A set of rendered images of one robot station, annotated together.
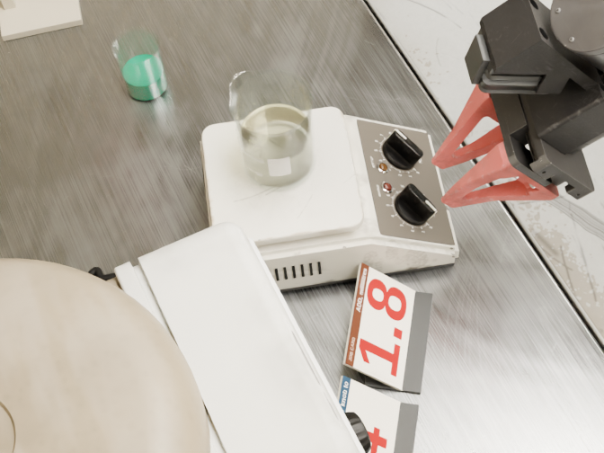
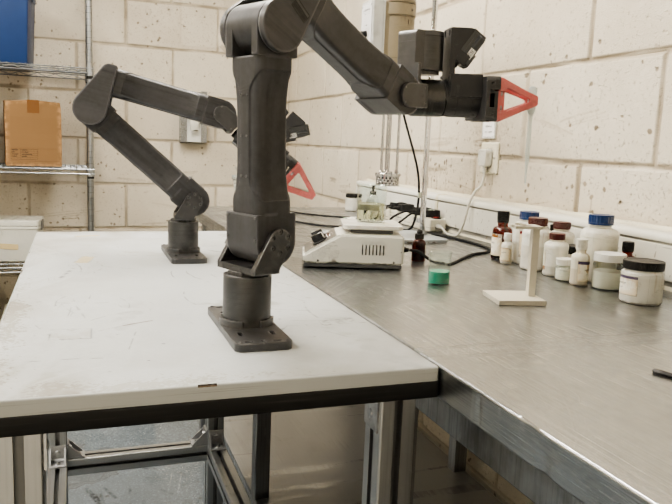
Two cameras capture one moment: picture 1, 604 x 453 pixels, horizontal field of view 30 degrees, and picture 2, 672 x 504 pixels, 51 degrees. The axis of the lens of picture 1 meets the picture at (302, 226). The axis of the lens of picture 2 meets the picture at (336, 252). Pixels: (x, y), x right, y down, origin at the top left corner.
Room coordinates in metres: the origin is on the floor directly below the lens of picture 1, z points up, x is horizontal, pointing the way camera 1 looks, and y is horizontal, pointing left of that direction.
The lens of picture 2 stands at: (1.97, -0.08, 1.15)
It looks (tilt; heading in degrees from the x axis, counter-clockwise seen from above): 9 degrees down; 179
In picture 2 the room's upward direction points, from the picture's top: 2 degrees clockwise
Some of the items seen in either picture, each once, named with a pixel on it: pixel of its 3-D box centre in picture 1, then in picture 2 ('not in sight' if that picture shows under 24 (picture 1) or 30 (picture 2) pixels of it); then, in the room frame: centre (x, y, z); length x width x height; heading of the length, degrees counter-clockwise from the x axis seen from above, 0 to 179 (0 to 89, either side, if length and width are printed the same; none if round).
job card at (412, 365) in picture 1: (389, 327); not in sight; (0.40, -0.06, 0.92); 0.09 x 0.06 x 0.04; 164
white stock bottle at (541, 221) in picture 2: not in sight; (536, 243); (0.49, 0.36, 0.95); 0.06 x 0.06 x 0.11
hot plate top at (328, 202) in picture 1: (281, 179); (370, 224); (0.51, 0.01, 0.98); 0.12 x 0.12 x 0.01; 1
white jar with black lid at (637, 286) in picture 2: not in sight; (641, 281); (0.79, 0.46, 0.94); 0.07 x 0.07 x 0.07
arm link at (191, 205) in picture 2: not in sight; (187, 205); (0.49, -0.37, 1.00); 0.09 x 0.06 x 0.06; 14
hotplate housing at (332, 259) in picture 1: (315, 199); (356, 245); (0.52, -0.01, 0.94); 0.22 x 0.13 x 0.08; 92
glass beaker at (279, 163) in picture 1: (272, 131); (372, 204); (0.53, 0.01, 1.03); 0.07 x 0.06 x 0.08; 42
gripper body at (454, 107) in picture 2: not in sight; (464, 99); (0.83, 0.13, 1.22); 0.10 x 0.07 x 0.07; 7
